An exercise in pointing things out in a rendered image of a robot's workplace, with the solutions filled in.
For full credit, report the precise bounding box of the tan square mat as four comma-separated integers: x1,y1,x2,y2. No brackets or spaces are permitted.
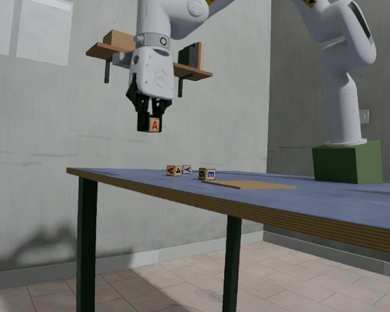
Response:
201,181,296,189

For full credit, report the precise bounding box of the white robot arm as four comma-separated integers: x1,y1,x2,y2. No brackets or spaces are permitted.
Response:
134,0,376,148

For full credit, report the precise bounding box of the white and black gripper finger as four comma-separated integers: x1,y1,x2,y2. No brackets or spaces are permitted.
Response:
126,74,151,131
150,98,172,133

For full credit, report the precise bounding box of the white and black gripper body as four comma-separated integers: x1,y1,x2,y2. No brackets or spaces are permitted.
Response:
129,46,174,100

